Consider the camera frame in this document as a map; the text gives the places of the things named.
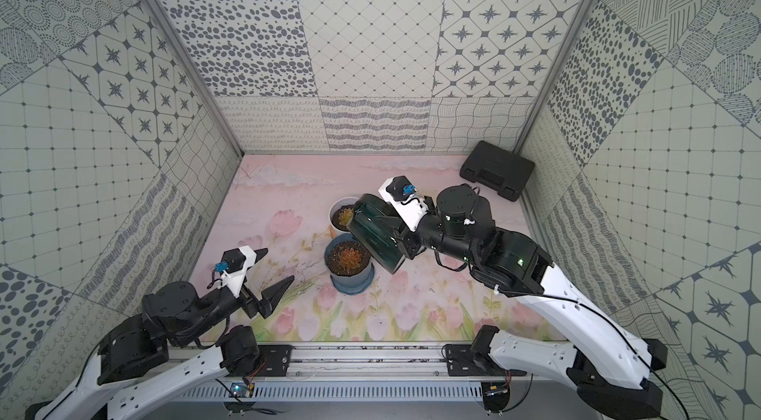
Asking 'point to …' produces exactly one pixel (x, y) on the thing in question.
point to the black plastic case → (499, 168)
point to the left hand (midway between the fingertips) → (273, 259)
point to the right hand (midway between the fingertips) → (384, 215)
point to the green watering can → (374, 226)
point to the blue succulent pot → (350, 265)
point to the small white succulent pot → (340, 215)
